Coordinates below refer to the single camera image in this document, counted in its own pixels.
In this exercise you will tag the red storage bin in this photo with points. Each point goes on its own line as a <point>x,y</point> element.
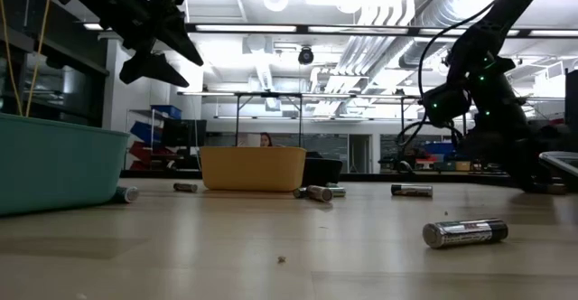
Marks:
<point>140,153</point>

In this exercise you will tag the blue storage bin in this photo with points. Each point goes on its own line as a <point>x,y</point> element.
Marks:
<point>167,111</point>
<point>142,133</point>

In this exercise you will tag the person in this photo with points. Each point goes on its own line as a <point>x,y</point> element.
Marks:
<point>266,140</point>

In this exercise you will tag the black dome security camera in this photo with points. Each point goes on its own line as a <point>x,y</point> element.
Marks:
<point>305,56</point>

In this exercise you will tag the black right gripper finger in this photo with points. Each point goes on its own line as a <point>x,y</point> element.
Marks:
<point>548,173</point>
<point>528,173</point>

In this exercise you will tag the green plastic bin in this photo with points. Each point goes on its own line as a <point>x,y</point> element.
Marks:
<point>54,164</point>

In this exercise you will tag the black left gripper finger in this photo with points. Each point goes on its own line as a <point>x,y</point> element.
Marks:
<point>176,38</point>
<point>149,69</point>

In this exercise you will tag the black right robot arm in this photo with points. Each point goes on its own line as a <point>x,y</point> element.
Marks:
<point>510,11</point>

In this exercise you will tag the black monitor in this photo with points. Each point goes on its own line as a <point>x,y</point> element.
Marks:
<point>183,133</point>

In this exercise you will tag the small cylindrical battery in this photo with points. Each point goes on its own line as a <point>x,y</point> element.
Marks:
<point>338,190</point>
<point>465,233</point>
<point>185,187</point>
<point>124,194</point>
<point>319,193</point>
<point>411,190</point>
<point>299,193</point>

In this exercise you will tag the black aluminium table frame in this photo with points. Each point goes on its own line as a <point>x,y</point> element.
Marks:
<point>361,177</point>

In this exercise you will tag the yellow plastic bin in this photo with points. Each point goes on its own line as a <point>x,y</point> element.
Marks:
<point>253,169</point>

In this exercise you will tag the black overhead beam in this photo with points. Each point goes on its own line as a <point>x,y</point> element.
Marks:
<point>302,29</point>

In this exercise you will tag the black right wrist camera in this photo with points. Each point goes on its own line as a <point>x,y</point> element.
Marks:
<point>444,105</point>

